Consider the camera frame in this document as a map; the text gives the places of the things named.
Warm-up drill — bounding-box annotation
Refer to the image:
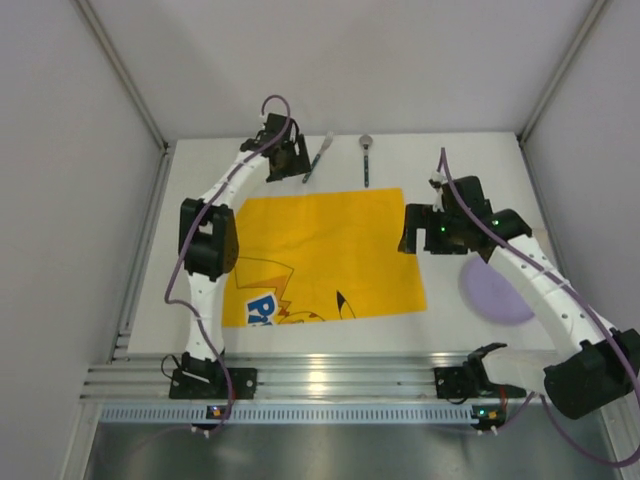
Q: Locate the fork with teal handle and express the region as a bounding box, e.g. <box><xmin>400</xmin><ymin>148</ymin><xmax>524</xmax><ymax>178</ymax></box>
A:
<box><xmin>302</xmin><ymin>131</ymin><xmax>334</xmax><ymax>184</ymax></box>

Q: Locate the yellow printed cloth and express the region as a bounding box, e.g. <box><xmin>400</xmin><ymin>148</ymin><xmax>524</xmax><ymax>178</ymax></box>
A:
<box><xmin>222</xmin><ymin>188</ymin><xmax>427</xmax><ymax>328</ymax></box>

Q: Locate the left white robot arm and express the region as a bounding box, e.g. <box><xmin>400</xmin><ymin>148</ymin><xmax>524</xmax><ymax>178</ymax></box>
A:
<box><xmin>179</xmin><ymin>113</ymin><xmax>310</xmax><ymax>381</ymax></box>

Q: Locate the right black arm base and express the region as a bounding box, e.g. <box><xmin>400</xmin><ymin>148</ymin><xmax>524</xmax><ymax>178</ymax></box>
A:
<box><xmin>433</xmin><ymin>365</ymin><xmax>527</xmax><ymax>401</ymax></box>

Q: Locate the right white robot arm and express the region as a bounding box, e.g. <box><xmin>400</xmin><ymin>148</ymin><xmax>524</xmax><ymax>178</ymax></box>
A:
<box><xmin>398</xmin><ymin>173</ymin><xmax>639</xmax><ymax>420</ymax></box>

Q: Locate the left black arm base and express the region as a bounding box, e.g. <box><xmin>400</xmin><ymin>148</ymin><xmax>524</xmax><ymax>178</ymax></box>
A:
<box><xmin>168</xmin><ymin>368</ymin><xmax>258</xmax><ymax>400</ymax></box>

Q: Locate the lilac plate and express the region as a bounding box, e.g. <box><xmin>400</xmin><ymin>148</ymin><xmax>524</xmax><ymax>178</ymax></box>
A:
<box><xmin>458</xmin><ymin>256</ymin><xmax>534</xmax><ymax>326</ymax></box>

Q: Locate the beige paper cup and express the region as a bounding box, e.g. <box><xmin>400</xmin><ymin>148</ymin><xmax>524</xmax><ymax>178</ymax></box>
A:
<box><xmin>532</xmin><ymin>228</ymin><xmax>550</xmax><ymax>250</ymax></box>

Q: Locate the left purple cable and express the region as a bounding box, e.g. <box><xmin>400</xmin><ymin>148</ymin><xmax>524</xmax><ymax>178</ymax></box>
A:
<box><xmin>164</xmin><ymin>94</ymin><xmax>294</xmax><ymax>436</ymax></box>

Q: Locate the spoon with teal handle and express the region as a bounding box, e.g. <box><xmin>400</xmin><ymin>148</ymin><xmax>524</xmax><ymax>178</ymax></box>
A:
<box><xmin>359</xmin><ymin>134</ymin><xmax>373</xmax><ymax>188</ymax></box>

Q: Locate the aluminium mounting rail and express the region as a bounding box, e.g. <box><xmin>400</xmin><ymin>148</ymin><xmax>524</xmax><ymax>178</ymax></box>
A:
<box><xmin>80</xmin><ymin>352</ymin><xmax>466</xmax><ymax>402</ymax></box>

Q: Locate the perforated cable tray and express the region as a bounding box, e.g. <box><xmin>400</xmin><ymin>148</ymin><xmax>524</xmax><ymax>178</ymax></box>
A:
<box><xmin>100</xmin><ymin>403</ymin><xmax>501</xmax><ymax>425</ymax></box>

